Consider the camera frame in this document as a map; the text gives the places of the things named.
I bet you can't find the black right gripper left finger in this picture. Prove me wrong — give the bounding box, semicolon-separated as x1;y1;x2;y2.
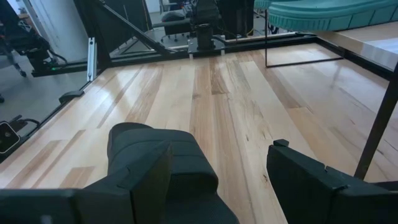
83;140;174;224

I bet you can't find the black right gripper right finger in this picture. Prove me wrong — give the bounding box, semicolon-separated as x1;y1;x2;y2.
266;139;348;224

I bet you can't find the black rubber slide sandal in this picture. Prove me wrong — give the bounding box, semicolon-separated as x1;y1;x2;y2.
107;122;240;224

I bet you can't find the wooden shelf with black legs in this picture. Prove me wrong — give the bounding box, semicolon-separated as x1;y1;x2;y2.
264;9;398;181

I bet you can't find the black table edge clamp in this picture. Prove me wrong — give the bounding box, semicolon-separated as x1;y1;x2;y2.
58;90;85;105

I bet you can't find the black office chair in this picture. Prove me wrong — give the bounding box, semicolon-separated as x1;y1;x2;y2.
152;11;193;43

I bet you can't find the silver aluminium post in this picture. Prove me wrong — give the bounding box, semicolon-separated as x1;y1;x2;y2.
86;37;98;83

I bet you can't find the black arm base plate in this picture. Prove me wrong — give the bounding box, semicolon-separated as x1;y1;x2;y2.
187;37;226;56

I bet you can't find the table-level camera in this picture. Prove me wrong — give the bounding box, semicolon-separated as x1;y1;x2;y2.
0;121;21;155

